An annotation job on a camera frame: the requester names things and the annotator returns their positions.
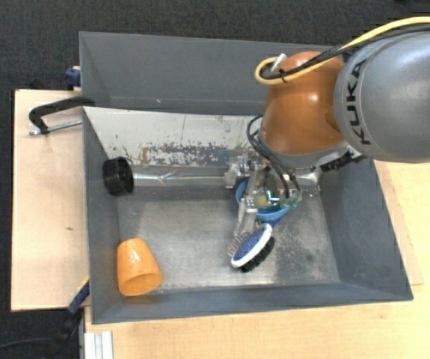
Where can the orange plastic cup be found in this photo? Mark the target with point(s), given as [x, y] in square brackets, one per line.
[138, 267]

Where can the black ribbed round cap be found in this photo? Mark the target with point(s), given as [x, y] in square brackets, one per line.
[117, 176]

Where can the blue and white brush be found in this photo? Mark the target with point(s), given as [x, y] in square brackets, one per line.
[254, 247]

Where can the grey metal bin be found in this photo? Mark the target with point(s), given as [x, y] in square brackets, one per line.
[199, 238]

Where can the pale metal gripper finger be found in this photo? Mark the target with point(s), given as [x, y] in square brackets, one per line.
[241, 219]
[252, 221]

